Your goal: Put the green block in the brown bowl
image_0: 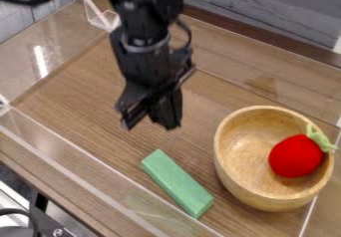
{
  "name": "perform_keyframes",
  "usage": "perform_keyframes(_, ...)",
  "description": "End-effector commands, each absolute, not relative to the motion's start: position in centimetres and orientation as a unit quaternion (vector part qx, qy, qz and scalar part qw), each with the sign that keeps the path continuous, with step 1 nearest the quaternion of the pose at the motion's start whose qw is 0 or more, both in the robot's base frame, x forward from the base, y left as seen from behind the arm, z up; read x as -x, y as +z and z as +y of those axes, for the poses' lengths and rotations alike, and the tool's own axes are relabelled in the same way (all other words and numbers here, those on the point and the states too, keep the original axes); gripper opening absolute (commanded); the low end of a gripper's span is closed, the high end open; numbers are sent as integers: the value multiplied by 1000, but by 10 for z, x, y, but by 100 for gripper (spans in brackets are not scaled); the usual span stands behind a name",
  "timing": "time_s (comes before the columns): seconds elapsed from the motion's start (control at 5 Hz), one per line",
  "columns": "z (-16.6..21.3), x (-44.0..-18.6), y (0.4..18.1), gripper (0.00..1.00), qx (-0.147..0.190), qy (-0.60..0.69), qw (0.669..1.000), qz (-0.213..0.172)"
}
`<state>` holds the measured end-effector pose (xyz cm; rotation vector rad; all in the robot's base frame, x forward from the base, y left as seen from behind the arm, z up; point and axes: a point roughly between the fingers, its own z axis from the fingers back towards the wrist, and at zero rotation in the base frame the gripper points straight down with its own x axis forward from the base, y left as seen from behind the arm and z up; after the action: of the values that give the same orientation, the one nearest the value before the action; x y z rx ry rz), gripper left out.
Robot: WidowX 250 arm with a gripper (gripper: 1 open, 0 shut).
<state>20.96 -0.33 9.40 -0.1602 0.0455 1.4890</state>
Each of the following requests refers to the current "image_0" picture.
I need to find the clear acrylic corner bracket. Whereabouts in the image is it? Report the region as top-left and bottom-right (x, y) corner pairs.
(83, 0), (121, 33)

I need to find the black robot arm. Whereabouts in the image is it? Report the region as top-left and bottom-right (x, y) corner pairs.
(110, 0), (194, 129)

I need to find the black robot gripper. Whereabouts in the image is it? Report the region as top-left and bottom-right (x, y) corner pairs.
(110, 21), (194, 130)

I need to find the brown wooden bowl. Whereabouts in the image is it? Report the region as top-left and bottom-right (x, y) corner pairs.
(213, 106), (336, 212)

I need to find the clear acrylic barrier wall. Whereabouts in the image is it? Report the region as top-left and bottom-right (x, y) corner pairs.
(0, 97), (222, 237)

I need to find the green rectangular block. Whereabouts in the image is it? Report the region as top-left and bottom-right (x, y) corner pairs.
(142, 149), (214, 218)

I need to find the black metal table leg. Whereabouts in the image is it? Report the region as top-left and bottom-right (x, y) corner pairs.
(30, 192), (77, 237)

